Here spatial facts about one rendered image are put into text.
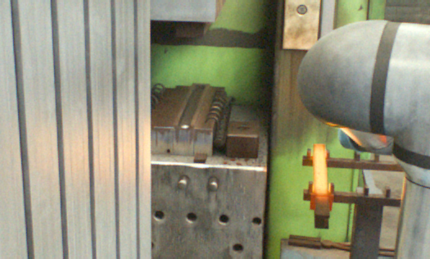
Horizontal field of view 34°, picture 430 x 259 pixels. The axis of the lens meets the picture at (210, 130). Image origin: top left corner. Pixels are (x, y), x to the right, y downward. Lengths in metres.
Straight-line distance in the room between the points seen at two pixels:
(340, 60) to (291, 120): 1.27
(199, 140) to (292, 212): 0.39
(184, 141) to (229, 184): 0.17
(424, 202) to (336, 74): 0.15
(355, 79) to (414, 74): 0.06
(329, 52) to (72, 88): 0.32
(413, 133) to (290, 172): 1.33
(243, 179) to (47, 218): 1.37
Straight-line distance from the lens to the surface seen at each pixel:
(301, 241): 1.88
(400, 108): 0.69
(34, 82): 0.43
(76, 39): 0.48
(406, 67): 0.69
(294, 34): 1.89
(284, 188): 2.04
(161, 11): 1.78
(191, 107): 2.04
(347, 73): 0.70
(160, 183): 1.85
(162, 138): 1.87
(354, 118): 0.72
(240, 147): 1.85
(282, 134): 1.98
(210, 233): 1.89
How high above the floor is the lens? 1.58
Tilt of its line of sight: 19 degrees down
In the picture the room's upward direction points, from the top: 1 degrees clockwise
